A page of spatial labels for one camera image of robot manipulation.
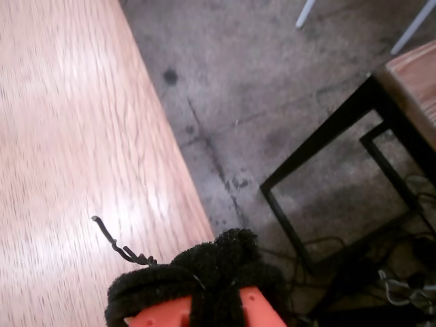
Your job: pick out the wooden table with black frame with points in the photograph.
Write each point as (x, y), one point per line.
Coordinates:
(408, 75)

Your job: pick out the white chair leg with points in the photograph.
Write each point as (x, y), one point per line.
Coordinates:
(412, 29)
(304, 13)

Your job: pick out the black zip tie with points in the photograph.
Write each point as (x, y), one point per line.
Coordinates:
(103, 230)

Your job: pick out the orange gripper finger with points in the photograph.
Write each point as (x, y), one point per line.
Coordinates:
(231, 259)
(153, 286)

